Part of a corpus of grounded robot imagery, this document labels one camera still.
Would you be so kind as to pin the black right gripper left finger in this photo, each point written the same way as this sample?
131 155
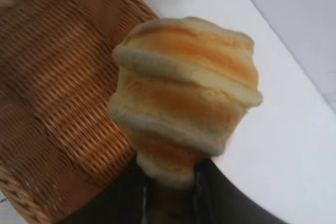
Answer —
113 203

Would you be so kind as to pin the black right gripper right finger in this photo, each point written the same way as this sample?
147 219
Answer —
231 203

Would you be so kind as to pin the long striped bread loaf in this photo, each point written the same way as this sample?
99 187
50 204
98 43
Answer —
183 95

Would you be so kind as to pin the brown woven wicker basket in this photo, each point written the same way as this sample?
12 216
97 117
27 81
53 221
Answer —
57 82

